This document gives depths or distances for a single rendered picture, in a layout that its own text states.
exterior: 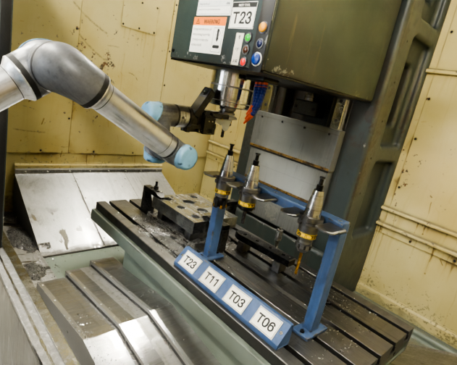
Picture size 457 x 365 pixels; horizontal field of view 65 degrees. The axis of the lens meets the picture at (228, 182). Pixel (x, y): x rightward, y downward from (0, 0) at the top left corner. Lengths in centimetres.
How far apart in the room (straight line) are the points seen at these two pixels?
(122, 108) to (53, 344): 61
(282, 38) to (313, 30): 14
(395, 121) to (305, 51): 82
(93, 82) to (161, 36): 150
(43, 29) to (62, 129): 50
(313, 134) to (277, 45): 68
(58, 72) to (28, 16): 119
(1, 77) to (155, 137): 37
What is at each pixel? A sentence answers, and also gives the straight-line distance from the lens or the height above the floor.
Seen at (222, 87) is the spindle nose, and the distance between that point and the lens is 128.
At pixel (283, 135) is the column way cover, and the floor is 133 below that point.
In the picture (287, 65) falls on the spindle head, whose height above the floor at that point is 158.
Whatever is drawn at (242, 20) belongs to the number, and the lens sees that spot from 108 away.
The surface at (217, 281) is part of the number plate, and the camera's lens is 109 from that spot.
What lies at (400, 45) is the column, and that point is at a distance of 158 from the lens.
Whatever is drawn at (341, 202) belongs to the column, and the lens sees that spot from 159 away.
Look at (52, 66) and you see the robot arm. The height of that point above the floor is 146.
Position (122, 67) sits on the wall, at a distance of 223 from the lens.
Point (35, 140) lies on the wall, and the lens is 212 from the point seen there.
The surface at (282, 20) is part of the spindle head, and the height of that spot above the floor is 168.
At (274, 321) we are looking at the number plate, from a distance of 98.
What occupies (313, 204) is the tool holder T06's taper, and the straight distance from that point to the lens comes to 90.
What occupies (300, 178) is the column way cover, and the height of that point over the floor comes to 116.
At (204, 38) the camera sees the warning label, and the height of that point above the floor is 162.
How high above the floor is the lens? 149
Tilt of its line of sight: 14 degrees down
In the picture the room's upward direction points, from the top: 12 degrees clockwise
